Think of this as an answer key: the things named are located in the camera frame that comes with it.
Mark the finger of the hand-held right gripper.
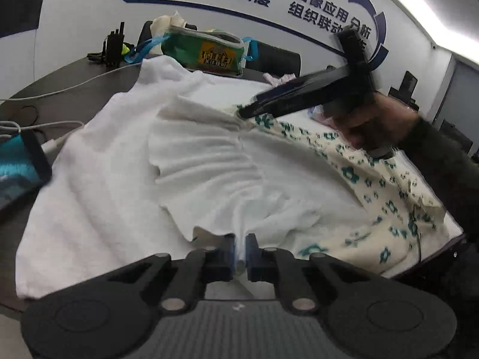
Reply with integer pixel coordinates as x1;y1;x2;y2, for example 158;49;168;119
237;93;306;120
254;77;304;104

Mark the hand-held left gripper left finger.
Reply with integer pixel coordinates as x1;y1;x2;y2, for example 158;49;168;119
107;234;238;315

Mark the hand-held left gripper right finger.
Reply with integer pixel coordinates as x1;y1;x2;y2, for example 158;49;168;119
245;234;375;317

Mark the cream teal floral garment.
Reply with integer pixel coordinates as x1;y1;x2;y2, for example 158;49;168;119
148;95;447;275

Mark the person's right forearm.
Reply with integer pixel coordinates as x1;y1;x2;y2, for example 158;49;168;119
393;114;479;240

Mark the person's right hand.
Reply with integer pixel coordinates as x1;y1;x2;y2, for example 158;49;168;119
332;91;419;155

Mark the black office chair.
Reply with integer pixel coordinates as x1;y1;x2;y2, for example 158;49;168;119
244;41;302;78
138;20;198;47

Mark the black monitor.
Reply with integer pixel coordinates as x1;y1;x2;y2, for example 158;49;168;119
389;70;420;110
437;119;475;155

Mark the cream cloth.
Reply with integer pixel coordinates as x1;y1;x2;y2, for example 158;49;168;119
151;10;188;36

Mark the white towel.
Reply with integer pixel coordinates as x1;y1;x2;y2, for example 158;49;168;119
15;55;465;300

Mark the black walkie-talkie charger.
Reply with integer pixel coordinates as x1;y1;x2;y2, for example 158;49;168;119
87;22;127;69

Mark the smartphone with blue screen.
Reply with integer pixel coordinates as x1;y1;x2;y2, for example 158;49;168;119
0;131;53;213

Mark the green bag with blue straps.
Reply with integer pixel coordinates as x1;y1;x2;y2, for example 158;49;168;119
123;24;260;77

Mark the white charger cable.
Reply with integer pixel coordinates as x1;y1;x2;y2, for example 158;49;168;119
0;120;85;155

